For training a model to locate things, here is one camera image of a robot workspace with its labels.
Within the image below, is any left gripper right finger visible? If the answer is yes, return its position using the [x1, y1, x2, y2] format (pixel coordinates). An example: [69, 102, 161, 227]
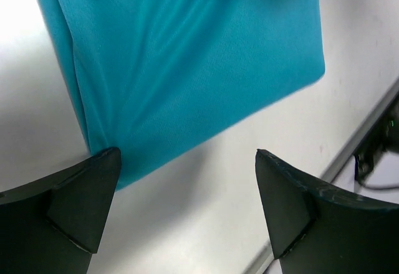
[256, 149, 398, 273]

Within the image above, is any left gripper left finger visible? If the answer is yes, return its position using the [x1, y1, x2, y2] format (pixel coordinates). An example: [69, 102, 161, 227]
[1, 148, 121, 273]

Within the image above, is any teal t-shirt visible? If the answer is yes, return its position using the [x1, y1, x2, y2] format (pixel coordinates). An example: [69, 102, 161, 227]
[38, 0, 325, 189]

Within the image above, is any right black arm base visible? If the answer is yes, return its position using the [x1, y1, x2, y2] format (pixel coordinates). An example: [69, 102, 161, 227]
[353, 96, 398, 192]

